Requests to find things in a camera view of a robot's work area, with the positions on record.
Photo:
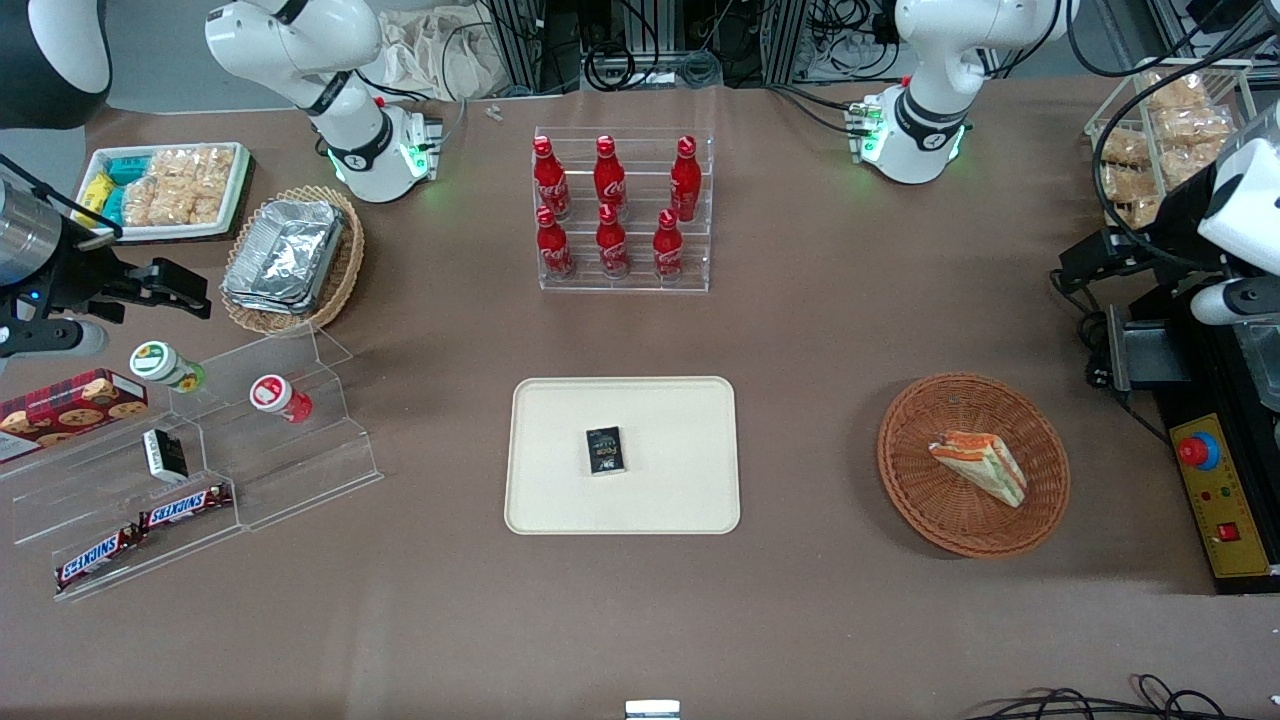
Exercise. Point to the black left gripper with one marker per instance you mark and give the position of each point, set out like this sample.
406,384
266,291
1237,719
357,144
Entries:
1166,233

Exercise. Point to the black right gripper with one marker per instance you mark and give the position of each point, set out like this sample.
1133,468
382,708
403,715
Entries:
82,275

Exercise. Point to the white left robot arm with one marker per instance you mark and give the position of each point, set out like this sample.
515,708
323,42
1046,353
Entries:
925,130

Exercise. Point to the white rectangular snack tray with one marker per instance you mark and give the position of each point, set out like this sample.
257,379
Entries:
160,233

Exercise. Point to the black base under snack tray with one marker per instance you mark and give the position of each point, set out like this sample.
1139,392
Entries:
249,200

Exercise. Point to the oval tan wicker basket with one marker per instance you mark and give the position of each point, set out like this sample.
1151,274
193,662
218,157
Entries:
345,270

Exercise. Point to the wrapped triangle sandwich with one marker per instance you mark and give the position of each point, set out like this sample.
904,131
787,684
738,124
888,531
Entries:
985,465

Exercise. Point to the round brown wicker basket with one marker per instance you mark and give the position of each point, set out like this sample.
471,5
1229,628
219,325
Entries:
930,500

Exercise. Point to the cream plastic serving tray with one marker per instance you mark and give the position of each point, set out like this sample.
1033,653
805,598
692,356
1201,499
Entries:
670,480

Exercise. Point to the green sunflower yoghurt cup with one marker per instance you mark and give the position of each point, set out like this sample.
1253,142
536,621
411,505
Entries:
160,363

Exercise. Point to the bagged fried bread snack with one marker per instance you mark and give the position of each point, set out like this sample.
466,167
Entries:
1125,183
1185,165
1175,93
1195,127
1125,148

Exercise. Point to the teal snack packet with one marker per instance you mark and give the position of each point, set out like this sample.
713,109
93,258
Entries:
113,205
127,168

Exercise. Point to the clear bag of rice crackers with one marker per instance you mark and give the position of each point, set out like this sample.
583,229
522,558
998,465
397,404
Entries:
212,185
160,190

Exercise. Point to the yellow snack packet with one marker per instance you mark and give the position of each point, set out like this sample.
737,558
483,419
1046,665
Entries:
95,198

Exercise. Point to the red tartan cookie box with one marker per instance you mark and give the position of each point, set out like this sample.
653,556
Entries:
70,410

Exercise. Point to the aluminium foil container stack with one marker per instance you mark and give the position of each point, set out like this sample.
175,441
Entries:
285,255

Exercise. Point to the small black white box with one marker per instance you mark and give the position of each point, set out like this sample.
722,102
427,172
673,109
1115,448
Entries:
165,455

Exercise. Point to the red strawberry yoghurt cup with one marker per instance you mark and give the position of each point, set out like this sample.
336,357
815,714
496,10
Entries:
275,395

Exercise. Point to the black equipment box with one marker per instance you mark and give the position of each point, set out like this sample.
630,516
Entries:
1230,370

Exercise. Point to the brown Snickers bar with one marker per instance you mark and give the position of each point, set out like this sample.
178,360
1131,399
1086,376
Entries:
185,507
95,560

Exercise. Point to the red emergency stop button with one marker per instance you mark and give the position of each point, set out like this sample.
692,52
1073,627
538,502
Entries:
1198,452

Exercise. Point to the clear acrylic stepped shelf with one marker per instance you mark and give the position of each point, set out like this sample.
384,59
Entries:
300,470

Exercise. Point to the yellow control panel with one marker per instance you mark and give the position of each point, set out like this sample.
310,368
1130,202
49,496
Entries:
1235,500

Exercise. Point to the beige cloth bag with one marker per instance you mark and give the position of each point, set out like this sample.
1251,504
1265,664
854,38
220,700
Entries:
440,55

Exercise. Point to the red cola bottle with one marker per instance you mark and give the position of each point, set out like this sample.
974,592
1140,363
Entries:
609,182
611,248
667,250
553,250
686,185
551,185

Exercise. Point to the clear acrylic bottle rack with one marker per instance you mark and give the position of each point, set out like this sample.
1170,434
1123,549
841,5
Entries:
640,280

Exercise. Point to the small black snack packet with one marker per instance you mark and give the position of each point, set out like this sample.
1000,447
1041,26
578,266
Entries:
605,450

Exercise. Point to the small silver white object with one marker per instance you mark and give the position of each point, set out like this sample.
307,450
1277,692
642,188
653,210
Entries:
652,710

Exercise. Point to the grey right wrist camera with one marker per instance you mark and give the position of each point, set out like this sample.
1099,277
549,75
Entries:
55,340

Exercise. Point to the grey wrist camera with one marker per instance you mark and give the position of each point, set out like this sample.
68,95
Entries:
55,340
1235,300

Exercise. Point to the grey metal bracket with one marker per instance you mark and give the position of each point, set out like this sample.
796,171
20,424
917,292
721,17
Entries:
1150,355

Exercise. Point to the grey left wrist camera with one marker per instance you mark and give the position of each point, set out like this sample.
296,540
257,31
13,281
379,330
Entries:
1235,300

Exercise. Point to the aluminium profile frame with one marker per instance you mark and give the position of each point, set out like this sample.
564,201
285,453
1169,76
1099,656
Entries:
530,45

